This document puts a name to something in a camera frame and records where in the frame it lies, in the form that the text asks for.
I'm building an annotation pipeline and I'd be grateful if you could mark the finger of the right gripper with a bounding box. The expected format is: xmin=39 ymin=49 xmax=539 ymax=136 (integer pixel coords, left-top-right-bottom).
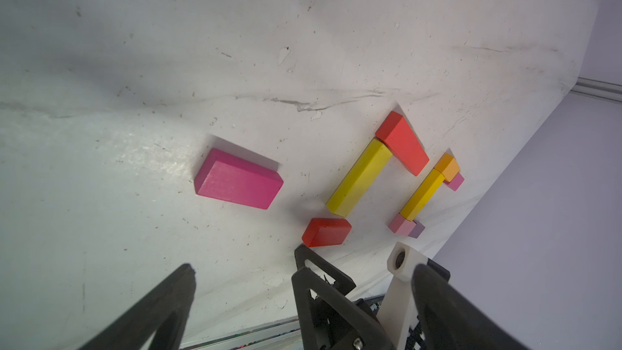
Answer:
xmin=292 ymin=267 xmax=394 ymax=349
xmin=294 ymin=244 xmax=356 ymax=296

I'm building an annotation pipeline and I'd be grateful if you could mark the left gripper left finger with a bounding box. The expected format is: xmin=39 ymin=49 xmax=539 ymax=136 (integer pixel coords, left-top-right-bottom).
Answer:
xmin=81 ymin=263 xmax=196 ymax=349

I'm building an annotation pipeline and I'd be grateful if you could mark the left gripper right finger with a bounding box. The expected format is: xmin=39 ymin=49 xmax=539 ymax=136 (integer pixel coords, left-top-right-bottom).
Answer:
xmin=411 ymin=264 xmax=526 ymax=349

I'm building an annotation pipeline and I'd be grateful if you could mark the red block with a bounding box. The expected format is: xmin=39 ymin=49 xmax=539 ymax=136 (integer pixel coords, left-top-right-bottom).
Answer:
xmin=375 ymin=111 xmax=415 ymax=157
xmin=394 ymin=131 xmax=429 ymax=176
xmin=301 ymin=218 xmax=352 ymax=248

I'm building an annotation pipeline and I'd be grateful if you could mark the purple block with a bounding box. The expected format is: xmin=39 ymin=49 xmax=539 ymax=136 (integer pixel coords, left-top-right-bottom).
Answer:
xmin=409 ymin=220 xmax=425 ymax=238

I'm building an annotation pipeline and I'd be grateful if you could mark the pink block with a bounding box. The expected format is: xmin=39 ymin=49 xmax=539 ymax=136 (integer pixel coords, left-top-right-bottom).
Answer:
xmin=388 ymin=213 xmax=417 ymax=236

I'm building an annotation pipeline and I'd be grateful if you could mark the yellow block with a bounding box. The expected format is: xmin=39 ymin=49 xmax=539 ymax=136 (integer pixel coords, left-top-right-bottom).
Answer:
xmin=400 ymin=169 xmax=445 ymax=221
xmin=327 ymin=139 xmax=392 ymax=217

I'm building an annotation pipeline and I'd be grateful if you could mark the magenta block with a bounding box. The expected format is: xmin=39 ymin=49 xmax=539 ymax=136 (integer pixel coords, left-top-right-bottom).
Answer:
xmin=444 ymin=173 xmax=465 ymax=191
xmin=194 ymin=148 xmax=283 ymax=210

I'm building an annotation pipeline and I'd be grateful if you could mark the orange block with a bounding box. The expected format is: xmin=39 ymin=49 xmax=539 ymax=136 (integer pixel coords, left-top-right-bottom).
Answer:
xmin=434 ymin=152 xmax=460 ymax=182

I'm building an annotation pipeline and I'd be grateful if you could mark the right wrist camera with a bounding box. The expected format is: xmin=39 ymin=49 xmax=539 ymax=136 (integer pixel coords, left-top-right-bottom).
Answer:
xmin=377 ymin=242 xmax=450 ymax=349

